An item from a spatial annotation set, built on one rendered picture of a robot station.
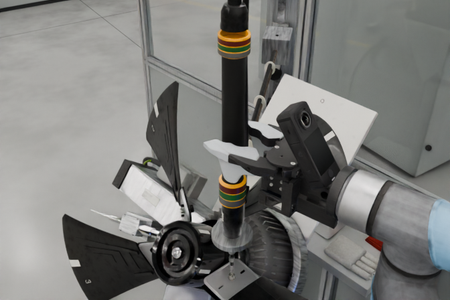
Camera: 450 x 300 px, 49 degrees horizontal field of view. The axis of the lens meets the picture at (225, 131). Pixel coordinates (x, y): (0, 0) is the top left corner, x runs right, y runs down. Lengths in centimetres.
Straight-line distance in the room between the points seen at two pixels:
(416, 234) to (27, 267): 231
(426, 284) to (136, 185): 79
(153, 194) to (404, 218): 73
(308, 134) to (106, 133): 301
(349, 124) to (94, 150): 251
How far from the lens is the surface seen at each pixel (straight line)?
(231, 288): 93
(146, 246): 104
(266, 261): 103
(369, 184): 64
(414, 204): 63
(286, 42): 128
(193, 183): 124
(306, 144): 64
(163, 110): 108
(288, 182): 67
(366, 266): 143
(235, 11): 63
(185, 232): 94
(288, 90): 121
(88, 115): 384
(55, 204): 305
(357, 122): 112
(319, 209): 69
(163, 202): 120
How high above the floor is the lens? 190
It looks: 33 degrees down
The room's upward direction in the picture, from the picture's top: straight up
